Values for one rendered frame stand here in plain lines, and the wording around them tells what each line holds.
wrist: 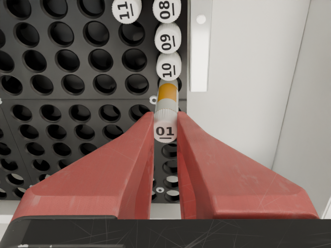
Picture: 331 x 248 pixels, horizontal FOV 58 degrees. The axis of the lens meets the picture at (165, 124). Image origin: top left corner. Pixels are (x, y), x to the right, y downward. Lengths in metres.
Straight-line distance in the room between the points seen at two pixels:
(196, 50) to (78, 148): 0.10
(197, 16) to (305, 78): 0.08
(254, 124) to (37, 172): 0.17
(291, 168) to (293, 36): 0.10
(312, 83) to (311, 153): 0.05
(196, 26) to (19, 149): 0.14
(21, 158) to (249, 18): 0.18
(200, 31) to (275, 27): 0.05
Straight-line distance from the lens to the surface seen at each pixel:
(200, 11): 0.20
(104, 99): 0.17
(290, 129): 0.25
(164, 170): 0.20
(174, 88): 0.15
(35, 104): 0.19
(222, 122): 0.26
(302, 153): 0.23
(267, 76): 0.24
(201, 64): 0.22
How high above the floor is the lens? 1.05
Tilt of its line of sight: 55 degrees down
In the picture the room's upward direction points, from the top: 174 degrees counter-clockwise
